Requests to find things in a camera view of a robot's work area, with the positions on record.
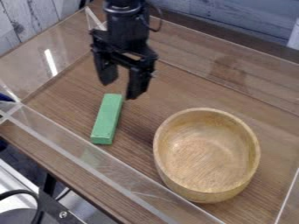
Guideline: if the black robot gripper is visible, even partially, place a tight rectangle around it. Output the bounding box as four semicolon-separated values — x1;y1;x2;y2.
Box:
89;5;157;100

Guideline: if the green rectangular block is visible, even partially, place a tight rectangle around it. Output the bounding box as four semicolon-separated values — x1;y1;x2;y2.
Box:
89;94;122;145

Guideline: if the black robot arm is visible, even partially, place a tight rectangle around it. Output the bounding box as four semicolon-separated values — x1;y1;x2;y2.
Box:
89;0;157;100

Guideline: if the brown wooden bowl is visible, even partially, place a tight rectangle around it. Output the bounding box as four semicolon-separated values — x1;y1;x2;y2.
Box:
153;108;260;204

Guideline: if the blue object at left edge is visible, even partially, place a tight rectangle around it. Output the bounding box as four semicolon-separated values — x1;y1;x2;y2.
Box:
0;93;14;102

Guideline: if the black metal table leg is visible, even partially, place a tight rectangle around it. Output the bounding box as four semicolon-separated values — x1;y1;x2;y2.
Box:
37;172;58;211

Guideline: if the clear acrylic corner bracket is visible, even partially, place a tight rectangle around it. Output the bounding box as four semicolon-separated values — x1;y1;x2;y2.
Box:
84;7;106;31

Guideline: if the clear acrylic tray wall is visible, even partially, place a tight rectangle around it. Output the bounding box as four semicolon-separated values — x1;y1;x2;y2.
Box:
0;3;299;224

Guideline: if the black cable on floor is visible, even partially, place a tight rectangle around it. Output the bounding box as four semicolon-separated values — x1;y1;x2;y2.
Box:
0;189;44;224

